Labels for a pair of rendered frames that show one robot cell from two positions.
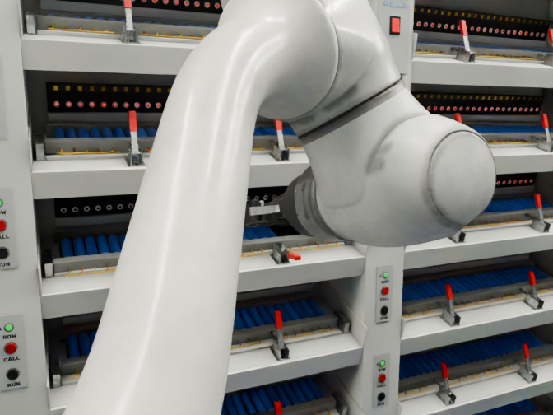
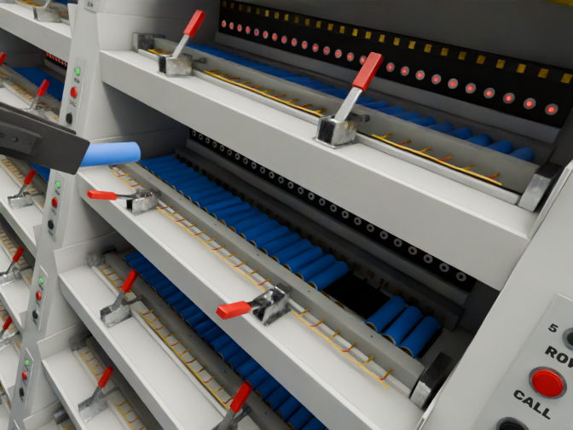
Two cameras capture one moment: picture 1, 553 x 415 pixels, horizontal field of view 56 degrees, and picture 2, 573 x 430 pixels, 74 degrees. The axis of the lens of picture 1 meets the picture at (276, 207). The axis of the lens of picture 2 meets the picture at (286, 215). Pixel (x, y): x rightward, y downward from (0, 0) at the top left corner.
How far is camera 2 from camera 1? 0.83 m
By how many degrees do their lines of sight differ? 56
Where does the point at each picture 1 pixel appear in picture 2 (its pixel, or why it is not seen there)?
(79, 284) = (105, 183)
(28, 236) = (83, 112)
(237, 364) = (173, 393)
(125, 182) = (148, 90)
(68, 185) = (117, 75)
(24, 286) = not seen: hidden behind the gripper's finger
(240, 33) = not seen: outside the picture
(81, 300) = not seen: hidden behind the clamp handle
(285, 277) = (251, 341)
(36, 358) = (62, 223)
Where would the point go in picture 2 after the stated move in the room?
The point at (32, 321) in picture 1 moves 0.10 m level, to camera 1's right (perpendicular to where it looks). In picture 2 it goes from (68, 190) to (66, 214)
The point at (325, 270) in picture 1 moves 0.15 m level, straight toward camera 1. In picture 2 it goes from (312, 394) to (148, 398)
